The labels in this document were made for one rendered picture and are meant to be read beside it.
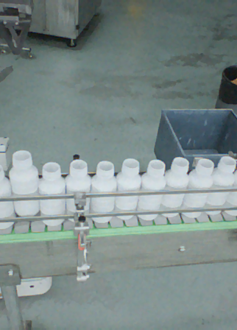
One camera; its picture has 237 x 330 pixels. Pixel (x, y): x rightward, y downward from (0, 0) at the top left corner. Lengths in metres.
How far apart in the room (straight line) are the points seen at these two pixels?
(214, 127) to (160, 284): 0.91
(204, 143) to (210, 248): 0.71
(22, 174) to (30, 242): 0.19
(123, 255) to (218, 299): 1.15
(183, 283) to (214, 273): 0.20
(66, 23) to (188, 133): 3.12
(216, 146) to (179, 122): 0.24
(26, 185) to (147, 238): 0.34
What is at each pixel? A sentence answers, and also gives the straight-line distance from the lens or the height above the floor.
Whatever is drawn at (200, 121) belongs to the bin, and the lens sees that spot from 1.51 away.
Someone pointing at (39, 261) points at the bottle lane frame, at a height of 0.89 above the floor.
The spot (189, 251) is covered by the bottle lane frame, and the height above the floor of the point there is 0.89.
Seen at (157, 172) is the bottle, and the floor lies 1.16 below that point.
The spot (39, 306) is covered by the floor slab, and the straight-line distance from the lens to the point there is 1.86.
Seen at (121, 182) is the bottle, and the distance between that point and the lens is 0.77.
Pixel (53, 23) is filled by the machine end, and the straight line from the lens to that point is 4.47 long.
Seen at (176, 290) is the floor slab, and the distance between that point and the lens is 1.96.
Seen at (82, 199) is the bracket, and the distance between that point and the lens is 0.73.
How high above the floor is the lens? 1.65
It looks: 40 degrees down
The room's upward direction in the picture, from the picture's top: 7 degrees clockwise
